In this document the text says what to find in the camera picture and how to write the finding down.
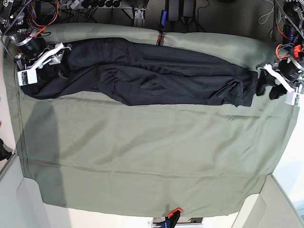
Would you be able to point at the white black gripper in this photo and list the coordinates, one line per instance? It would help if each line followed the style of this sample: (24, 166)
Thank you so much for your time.
(56, 61)
(284, 76)

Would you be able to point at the dark long-sleeve T-shirt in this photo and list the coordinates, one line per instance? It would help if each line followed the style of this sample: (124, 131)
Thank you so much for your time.
(142, 74)

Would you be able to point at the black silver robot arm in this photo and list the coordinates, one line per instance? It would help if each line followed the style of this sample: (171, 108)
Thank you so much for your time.
(288, 21)

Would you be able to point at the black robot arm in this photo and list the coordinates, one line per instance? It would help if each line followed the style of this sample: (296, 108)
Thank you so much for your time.
(19, 24)

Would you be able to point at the white power strip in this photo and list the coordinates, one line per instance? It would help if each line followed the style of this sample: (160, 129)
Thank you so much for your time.
(70, 4)

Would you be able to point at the green table cloth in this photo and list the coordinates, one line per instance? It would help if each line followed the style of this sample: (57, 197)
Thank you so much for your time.
(87, 151)

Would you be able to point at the black object left edge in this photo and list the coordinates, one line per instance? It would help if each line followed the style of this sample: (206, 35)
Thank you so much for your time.
(4, 154)

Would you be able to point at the orange black clamp top middle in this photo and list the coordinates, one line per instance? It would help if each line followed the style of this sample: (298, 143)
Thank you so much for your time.
(161, 38)

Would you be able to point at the orange black clamp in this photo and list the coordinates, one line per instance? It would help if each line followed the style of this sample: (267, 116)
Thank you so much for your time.
(161, 38)
(174, 216)

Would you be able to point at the black power adapter right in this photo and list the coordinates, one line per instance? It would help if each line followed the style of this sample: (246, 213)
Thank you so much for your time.
(188, 8)

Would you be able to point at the black power adapter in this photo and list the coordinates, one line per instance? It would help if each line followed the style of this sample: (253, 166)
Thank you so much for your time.
(173, 10)
(188, 8)

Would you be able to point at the black power adapter left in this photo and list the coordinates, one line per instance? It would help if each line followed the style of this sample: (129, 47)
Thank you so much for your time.
(173, 10)

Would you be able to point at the orange black clamp bottom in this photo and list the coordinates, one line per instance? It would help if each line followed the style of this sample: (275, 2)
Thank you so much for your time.
(174, 216)

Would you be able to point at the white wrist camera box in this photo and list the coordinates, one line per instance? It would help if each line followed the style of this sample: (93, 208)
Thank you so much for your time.
(293, 98)
(27, 77)

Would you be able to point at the grey metal table bracket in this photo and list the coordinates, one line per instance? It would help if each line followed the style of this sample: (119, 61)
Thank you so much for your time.
(139, 17)

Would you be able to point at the blue clamp handle top middle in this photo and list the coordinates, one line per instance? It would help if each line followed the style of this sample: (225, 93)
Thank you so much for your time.
(163, 17)

